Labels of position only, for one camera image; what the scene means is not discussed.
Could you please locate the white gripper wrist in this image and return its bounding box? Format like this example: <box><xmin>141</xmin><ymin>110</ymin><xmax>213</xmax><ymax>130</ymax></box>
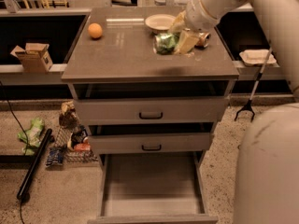
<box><xmin>168</xmin><ymin>0</ymin><xmax>220</xmax><ymax>54</ymax></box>

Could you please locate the green crushed can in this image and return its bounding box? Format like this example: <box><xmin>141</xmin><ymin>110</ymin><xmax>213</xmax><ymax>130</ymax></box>
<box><xmin>153</xmin><ymin>33</ymin><xmax>178</xmax><ymax>54</ymax></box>

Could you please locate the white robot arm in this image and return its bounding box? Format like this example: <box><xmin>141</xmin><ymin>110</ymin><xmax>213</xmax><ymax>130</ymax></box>
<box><xmin>177</xmin><ymin>0</ymin><xmax>299</xmax><ymax>224</ymax></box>

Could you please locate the brown gold crushed can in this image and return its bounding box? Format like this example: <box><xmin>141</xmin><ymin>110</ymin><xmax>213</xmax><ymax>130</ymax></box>
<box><xmin>196</xmin><ymin>33</ymin><xmax>211</xmax><ymax>48</ymax></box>

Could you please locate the grey drawer cabinet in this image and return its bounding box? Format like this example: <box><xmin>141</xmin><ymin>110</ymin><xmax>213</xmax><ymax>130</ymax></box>
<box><xmin>61</xmin><ymin>6</ymin><xmax>240</xmax><ymax>224</ymax></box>

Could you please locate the grey middle drawer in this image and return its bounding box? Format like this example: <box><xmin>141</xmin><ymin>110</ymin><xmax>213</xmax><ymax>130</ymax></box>
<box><xmin>89</xmin><ymin>133</ymin><xmax>213</xmax><ymax>154</ymax></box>

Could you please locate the grey drawer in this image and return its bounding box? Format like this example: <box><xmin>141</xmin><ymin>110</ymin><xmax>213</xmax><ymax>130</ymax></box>
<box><xmin>87</xmin><ymin>152</ymin><xmax>218</xmax><ymax>224</ymax></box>
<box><xmin>89</xmin><ymin>133</ymin><xmax>213</xmax><ymax>154</ymax></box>
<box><xmin>74</xmin><ymin>97</ymin><xmax>228</xmax><ymax>125</ymax></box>

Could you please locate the grey top drawer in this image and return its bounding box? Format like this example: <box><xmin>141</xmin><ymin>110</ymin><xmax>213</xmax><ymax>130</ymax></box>
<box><xmin>74</xmin><ymin>97</ymin><xmax>228</xmax><ymax>125</ymax></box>

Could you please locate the grey bottom drawer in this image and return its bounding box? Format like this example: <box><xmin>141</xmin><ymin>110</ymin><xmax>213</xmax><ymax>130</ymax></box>
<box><xmin>87</xmin><ymin>152</ymin><xmax>218</xmax><ymax>224</ymax></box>

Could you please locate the white bowl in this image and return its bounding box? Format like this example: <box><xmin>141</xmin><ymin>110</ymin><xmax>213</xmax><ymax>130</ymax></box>
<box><xmin>145</xmin><ymin>14</ymin><xmax>175</xmax><ymax>35</ymax></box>

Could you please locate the white foam tray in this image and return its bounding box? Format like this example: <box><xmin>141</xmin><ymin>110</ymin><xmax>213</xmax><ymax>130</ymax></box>
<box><xmin>239</xmin><ymin>49</ymin><xmax>269</xmax><ymax>66</ymax></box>

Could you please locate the orange fruit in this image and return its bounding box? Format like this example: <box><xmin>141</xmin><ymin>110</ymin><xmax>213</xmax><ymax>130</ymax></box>
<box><xmin>88</xmin><ymin>23</ymin><xmax>103</xmax><ymax>39</ymax></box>

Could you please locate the grabber reacher tool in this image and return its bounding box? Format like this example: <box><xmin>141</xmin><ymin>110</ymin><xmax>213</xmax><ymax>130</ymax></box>
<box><xmin>235</xmin><ymin>49</ymin><xmax>272</xmax><ymax>121</ymax></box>

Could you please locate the brown snack bag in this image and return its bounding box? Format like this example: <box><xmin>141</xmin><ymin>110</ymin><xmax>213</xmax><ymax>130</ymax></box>
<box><xmin>59</xmin><ymin>101</ymin><xmax>78</xmax><ymax>129</ymax></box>

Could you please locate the cardboard box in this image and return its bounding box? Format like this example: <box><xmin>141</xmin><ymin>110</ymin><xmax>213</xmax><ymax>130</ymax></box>
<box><xmin>10</xmin><ymin>43</ymin><xmax>53</xmax><ymax>73</ymax></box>

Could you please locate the red snack packet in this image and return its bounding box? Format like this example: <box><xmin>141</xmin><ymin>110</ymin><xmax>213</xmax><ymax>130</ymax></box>
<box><xmin>74</xmin><ymin>143</ymin><xmax>91</xmax><ymax>151</ymax></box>

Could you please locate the blue snack bag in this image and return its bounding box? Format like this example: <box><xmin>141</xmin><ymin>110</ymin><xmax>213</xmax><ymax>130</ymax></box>
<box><xmin>46</xmin><ymin>147</ymin><xmax>65</xmax><ymax>167</ymax></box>

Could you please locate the green chip bag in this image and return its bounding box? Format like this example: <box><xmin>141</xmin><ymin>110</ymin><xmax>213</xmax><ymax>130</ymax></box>
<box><xmin>17</xmin><ymin>118</ymin><xmax>45</xmax><ymax>156</ymax></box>

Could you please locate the black pole on floor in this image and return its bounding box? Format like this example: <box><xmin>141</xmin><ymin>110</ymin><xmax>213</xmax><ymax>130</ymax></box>
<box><xmin>17</xmin><ymin>129</ymin><xmax>52</xmax><ymax>201</ymax></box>

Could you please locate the wire mesh basket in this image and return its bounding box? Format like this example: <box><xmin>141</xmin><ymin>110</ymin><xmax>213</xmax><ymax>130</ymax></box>
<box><xmin>53</xmin><ymin>128</ymin><xmax>97</xmax><ymax>163</ymax></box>

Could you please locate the black cable left floor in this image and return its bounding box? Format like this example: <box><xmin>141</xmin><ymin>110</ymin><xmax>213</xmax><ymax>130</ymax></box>
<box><xmin>0</xmin><ymin>81</ymin><xmax>31</xmax><ymax>224</ymax></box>

